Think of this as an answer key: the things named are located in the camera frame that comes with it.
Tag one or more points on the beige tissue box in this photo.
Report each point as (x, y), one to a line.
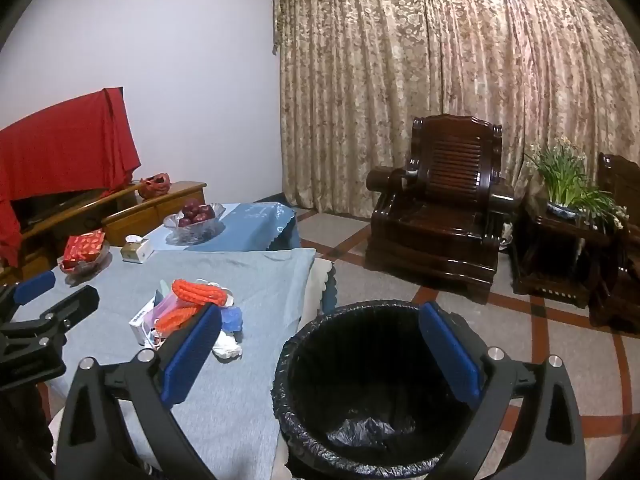
(137, 251)

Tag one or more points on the potted narcissus plant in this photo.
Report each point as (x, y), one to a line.
(565, 175)

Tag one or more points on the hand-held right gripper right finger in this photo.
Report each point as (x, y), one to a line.
(450, 355)

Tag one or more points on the green rubber glove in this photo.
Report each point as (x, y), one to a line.
(164, 290)

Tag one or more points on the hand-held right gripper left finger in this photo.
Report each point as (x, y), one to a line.
(192, 355)

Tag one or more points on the orange foam fruit net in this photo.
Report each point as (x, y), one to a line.
(197, 292)
(175, 319)

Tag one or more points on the white tissue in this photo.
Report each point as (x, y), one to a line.
(227, 347)

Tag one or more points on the dark wooden armchair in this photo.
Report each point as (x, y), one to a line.
(440, 220)
(620, 260)

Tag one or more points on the pink plastic bag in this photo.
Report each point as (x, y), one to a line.
(167, 305)

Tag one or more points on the trash bin with black bag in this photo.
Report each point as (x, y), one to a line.
(360, 360)

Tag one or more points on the small white cardboard box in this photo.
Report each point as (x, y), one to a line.
(141, 324)

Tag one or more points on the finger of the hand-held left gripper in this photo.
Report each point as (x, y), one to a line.
(35, 286)
(75, 305)

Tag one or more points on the blue shoe cover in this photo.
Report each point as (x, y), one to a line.
(231, 319)

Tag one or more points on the glass fruit bowl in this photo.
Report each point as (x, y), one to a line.
(192, 231)

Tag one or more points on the dark wooden side table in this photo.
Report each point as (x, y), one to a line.
(550, 260)

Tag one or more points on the red cloth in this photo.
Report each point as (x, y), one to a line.
(60, 150)

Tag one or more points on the pile of red apples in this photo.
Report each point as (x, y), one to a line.
(196, 212)

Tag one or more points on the red packet on glass dish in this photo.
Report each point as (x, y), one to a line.
(97, 265)

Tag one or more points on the wooden television cabinet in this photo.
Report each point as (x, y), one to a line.
(150, 210)

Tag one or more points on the shiny blue tablecloth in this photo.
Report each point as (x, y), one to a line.
(250, 225)

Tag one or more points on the white scalloped table cover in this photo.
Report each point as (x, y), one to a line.
(317, 285)

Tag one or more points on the black television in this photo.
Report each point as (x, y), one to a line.
(50, 206)

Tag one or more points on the beige floral curtain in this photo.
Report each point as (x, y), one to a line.
(400, 85)

